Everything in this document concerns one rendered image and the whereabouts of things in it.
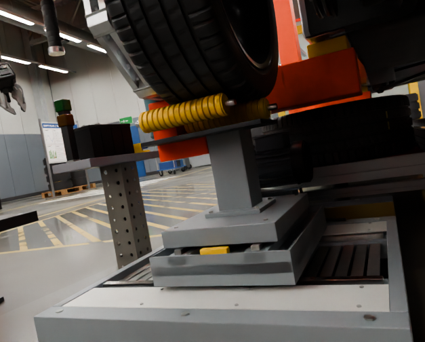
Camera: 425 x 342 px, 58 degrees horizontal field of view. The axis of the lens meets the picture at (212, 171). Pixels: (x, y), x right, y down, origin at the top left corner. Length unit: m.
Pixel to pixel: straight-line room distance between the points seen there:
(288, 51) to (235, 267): 2.82
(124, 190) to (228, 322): 0.83
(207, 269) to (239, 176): 0.27
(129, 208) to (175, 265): 0.57
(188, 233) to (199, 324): 0.24
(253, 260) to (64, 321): 0.47
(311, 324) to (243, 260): 0.23
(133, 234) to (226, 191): 0.56
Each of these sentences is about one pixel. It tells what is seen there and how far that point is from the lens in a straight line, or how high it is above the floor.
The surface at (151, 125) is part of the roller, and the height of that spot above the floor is 0.50.
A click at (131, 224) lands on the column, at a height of 0.19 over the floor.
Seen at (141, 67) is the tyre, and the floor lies 0.62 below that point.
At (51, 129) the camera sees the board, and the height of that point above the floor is 1.70.
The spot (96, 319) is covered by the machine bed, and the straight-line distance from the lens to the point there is 0.94.
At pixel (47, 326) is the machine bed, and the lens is 1.06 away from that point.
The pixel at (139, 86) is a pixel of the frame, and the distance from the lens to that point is 1.06.
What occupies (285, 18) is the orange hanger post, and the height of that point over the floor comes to 1.44.
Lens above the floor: 0.39
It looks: 2 degrees down
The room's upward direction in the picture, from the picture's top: 10 degrees counter-clockwise
